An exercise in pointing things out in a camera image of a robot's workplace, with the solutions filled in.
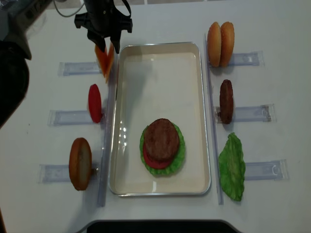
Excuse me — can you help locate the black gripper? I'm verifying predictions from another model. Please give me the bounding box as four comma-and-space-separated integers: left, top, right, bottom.
74, 0, 133, 54

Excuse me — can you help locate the cheese slice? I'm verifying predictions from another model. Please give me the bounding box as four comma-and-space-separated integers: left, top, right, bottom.
95, 45, 107, 77
104, 42, 114, 83

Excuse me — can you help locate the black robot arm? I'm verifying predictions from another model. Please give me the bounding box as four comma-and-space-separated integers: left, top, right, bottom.
0, 0, 133, 125

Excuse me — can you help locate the upright cheese slice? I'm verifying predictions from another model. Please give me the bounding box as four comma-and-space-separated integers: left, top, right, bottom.
95, 45, 107, 77

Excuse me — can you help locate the clear cheese holder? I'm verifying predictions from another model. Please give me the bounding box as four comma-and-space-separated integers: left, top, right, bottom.
58, 62, 102, 76

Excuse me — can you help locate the upright tomato slice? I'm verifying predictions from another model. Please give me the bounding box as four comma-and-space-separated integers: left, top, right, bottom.
88, 84, 103, 123

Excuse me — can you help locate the clear tomato holder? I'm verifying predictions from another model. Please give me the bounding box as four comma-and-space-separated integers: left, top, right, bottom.
47, 110, 96, 126

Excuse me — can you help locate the meat patty on tray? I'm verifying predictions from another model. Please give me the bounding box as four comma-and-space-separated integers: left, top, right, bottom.
143, 118, 180, 162

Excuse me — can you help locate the upright meat patty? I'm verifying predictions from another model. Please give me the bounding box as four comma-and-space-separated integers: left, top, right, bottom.
220, 80, 234, 124

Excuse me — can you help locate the tomato slice on tray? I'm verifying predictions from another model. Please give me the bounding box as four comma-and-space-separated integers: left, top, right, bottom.
143, 144, 172, 169

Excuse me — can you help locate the lettuce leaf on tray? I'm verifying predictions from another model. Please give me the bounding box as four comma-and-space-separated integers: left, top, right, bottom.
139, 123, 186, 177

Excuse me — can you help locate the upright lettuce leaf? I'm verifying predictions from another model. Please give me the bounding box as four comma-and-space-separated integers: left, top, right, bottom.
218, 133, 246, 201

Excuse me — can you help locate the clear lettuce holder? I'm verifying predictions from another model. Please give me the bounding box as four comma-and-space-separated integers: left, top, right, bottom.
245, 159, 289, 181

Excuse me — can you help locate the white rectangular tray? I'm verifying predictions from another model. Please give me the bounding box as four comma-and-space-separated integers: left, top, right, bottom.
108, 42, 211, 197

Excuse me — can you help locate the sesame bun outer half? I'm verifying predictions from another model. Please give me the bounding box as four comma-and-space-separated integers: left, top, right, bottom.
207, 22, 222, 67

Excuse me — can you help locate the sesame bun half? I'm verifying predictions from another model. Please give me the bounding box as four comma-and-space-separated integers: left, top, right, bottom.
220, 22, 235, 67
207, 22, 222, 67

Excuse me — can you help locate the upright bun left rack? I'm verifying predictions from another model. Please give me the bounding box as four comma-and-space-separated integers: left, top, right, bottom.
69, 137, 92, 191

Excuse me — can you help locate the sesame bun inner half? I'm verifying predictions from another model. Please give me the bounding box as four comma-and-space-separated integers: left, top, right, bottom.
220, 22, 235, 67

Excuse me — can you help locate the clear left bun holder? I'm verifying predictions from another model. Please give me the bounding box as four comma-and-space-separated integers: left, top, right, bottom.
37, 165, 71, 183

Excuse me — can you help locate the clear bun holder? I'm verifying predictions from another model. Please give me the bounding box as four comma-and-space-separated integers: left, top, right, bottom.
208, 50, 265, 67
37, 165, 71, 183

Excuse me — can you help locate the clear right bun holder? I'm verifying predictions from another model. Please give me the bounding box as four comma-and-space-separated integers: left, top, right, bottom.
208, 50, 265, 67

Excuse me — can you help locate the clear patty holder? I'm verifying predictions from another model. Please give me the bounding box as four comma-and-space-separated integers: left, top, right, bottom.
213, 104, 276, 123

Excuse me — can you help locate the black base bottom edge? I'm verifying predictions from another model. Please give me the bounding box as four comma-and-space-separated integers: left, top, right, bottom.
87, 220, 237, 233

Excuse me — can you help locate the clear left long rail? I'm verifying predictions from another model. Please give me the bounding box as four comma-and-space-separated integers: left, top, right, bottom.
97, 56, 119, 207

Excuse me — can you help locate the clear long rail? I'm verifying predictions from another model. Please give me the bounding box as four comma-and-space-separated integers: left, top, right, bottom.
204, 33, 224, 205
97, 56, 119, 207

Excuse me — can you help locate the clear right long rail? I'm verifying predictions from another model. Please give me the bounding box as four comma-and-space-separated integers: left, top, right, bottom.
204, 33, 224, 205

